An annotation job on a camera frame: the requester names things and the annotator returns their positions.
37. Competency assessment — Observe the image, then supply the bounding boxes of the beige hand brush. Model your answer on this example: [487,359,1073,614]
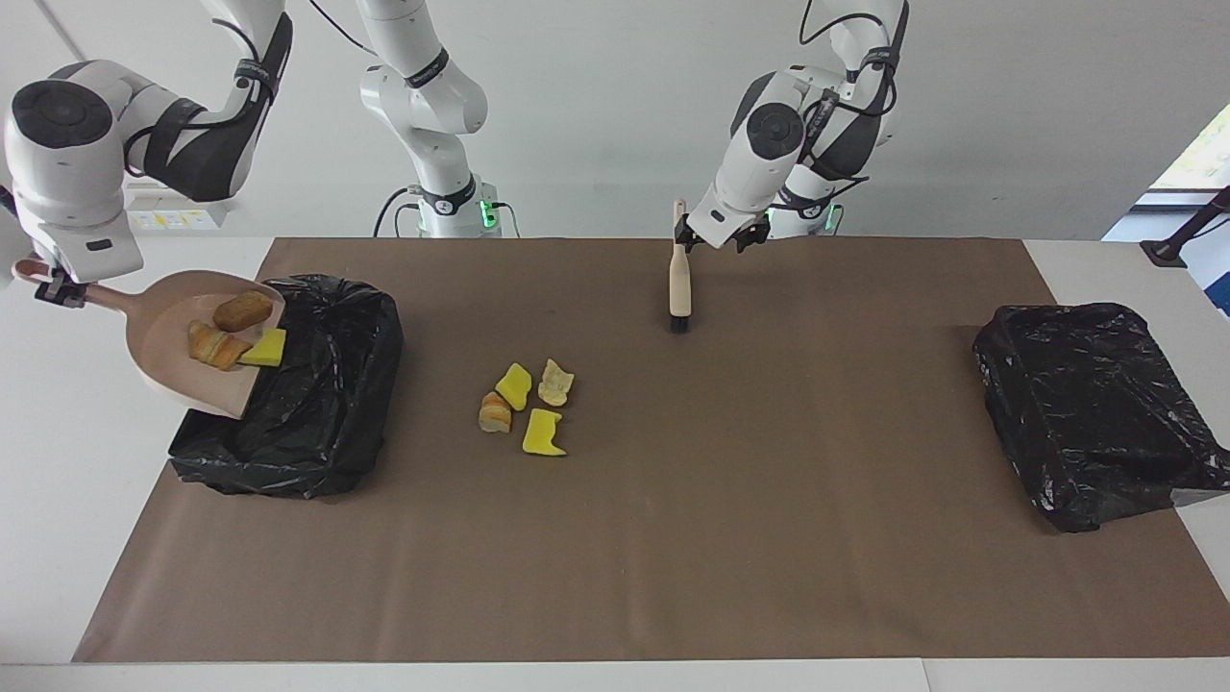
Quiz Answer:
[668,199,693,334]

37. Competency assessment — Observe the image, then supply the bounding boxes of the pale pink dustpan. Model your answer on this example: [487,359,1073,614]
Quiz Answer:
[14,258,287,420]

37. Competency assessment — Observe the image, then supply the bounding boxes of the long croissant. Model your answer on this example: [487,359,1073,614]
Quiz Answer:
[187,320,253,372]

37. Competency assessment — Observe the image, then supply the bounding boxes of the round brown bun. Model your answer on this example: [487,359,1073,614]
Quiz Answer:
[212,290,275,334]

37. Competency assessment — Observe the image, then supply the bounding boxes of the pale flaky pastry piece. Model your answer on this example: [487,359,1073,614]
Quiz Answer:
[537,358,576,408]

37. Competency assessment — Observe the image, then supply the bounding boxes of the yellow sponge wedge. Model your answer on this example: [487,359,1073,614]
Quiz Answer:
[238,328,288,368]

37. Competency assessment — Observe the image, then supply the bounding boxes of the yellow green-backed sponge piece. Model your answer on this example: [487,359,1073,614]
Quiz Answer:
[495,362,533,412]

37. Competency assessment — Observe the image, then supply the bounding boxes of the notched yellow sponge piece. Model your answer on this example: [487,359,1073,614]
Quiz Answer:
[522,408,568,457]

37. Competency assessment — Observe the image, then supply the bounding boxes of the black bag-lined bin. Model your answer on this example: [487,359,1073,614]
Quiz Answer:
[972,303,1230,534]
[168,275,405,500]

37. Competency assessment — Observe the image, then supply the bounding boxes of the brown paper mat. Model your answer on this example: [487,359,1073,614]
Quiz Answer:
[72,237,1230,664]

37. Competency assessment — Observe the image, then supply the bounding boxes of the window with dark sill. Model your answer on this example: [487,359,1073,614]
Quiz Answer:
[1134,104,1230,210]

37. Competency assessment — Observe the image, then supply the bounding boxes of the blue item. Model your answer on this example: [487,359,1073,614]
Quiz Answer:
[1190,261,1230,318]

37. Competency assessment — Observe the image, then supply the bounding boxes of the white wall socket box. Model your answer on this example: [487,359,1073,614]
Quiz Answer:
[125,185,230,232]

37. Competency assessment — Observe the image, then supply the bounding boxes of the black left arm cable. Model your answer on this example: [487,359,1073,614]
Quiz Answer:
[769,0,912,217]

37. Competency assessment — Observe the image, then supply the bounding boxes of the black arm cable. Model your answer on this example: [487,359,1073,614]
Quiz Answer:
[120,0,381,184]
[769,0,912,217]

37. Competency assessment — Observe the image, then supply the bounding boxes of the black base cable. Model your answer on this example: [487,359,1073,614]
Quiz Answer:
[373,185,522,238]

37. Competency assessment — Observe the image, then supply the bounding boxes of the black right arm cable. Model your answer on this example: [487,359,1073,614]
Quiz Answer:
[120,0,381,184]

